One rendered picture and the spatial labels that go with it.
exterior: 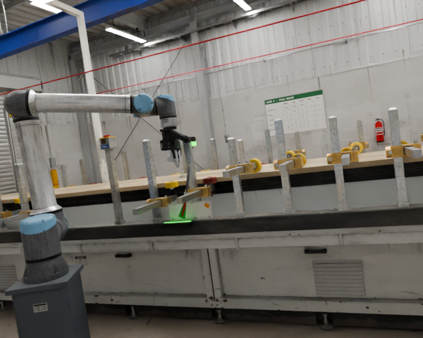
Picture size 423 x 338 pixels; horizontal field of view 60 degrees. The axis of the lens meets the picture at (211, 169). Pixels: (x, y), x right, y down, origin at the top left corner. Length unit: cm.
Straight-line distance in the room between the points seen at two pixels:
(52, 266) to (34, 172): 46
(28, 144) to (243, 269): 135
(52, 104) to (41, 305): 87
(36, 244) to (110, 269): 104
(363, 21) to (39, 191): 822
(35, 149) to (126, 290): 123
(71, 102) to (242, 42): 820
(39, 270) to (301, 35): 837
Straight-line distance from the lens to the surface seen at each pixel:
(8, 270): 340
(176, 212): 202
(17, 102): 182
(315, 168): 199
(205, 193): 192
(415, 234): 187
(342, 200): 179
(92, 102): 176
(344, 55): 914
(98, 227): 231
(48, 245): 176
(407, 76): 900
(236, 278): 229
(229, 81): 972
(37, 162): 192
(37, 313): 180
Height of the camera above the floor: 106
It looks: 3 degrees down
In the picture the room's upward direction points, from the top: 8 degrees counter-clockwise
